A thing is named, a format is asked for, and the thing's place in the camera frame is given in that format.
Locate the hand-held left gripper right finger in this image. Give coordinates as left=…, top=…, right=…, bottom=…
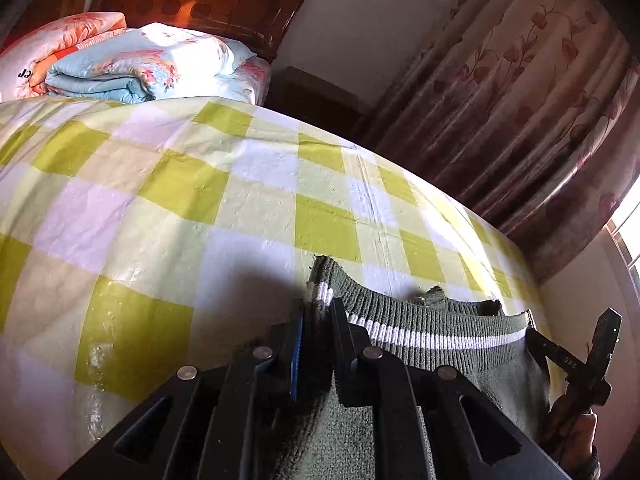
left=329, top=297, right=571, bottom=480

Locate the green knit sweater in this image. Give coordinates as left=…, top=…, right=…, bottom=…
left=260, top=256, right=553, bottom=480

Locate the pink pillow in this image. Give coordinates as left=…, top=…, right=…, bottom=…
left=215, top=55, right=273, bottom=106

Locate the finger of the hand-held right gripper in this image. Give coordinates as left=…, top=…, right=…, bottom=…
left=525, top=327, right=583, bottom=377

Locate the large wooden headboard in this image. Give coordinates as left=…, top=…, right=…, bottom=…
left=90, top=0, right=317, bottom=61

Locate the bed with checked sheet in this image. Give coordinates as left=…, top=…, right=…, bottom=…
left=0, top=95, right=556, bottom=480

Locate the wooden nightstand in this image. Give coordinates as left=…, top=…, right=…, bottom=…
left=265, top=66, right=373, bottom=136

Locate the window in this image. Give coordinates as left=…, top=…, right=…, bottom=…
left=605, top=195, right=640, bottom=281

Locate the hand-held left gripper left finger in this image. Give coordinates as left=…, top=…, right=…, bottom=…
left=60, top=297, right=307, bottom=480

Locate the floral curtain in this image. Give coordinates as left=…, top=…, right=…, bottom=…
left=357, top=0, right=640, bottom=283

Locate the person's right hand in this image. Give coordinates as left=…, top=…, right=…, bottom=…
left=570, top=407, right=601, bottom=466

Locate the pink floral quilt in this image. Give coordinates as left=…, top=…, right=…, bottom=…
left=0, top=11, right=127, bottom=103

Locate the light blue floral quilt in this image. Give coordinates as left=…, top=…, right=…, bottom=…
left=45, top=22, right=253, bottom=105

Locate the person's right forearm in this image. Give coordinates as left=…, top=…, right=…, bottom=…
left=570, top=447, right=603, bottom=480

